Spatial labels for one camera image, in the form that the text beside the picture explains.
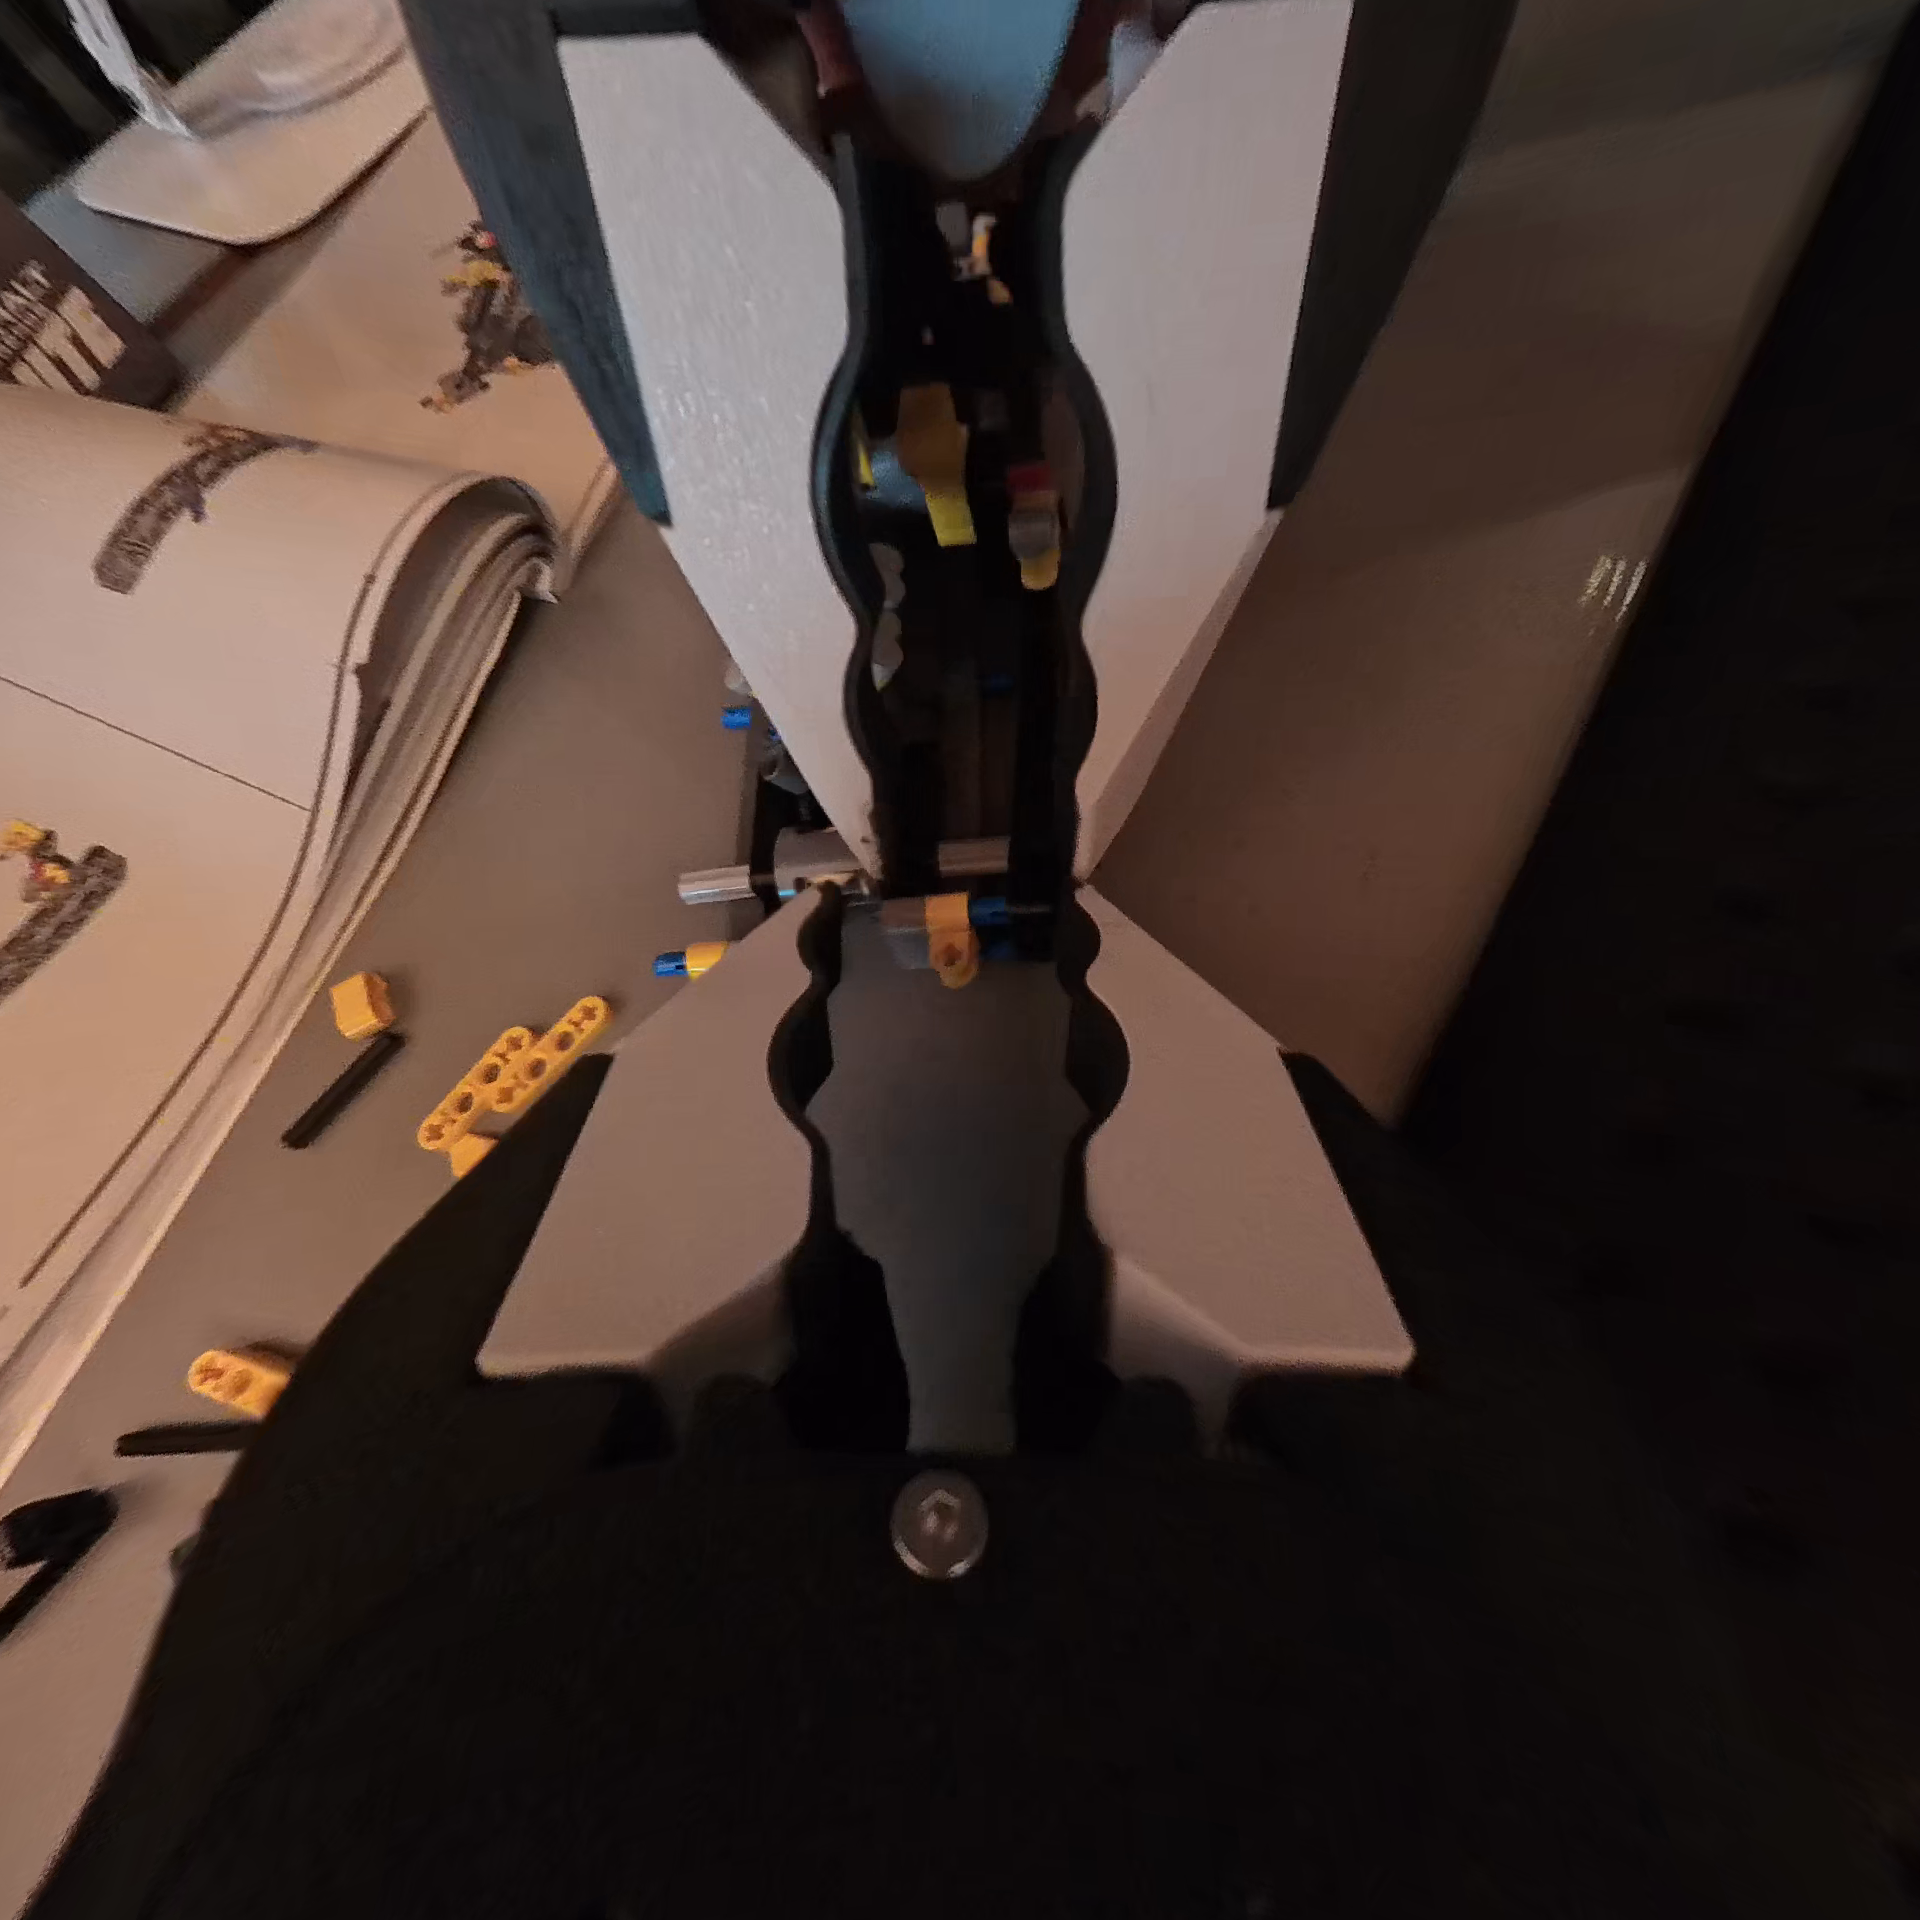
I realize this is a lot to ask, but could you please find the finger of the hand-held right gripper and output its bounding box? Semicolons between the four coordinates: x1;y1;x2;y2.
1042;0;1363;885
556;11;903;875

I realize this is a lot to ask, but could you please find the black perforated mat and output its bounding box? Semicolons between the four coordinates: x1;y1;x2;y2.
1388;0;1920;1920

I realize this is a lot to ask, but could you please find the grey black lego technic assembly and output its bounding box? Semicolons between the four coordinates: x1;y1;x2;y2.
657;201;1120;994

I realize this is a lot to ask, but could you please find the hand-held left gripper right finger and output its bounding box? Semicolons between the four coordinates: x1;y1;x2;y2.
1068;883;1418;1376

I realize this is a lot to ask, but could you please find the short black lego axle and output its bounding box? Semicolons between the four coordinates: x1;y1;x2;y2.
279;1032;407;1152

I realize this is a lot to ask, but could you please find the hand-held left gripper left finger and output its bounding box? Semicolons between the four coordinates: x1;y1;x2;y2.
480;885;847;1379

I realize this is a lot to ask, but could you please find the pile of yellow lego pieces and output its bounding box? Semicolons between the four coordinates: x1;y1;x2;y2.
185;1344;297;1423

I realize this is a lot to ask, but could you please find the wooden document stand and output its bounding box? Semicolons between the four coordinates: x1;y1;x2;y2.
59;0;432;249

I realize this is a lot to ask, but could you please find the open lego instruction booklet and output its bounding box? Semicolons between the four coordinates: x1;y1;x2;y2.
0;112;624;1496

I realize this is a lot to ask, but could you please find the lego set box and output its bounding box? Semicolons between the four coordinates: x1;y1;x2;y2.
0;194;185;410

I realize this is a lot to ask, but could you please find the black lego connector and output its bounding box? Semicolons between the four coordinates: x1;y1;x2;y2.
0;1488;121;1571

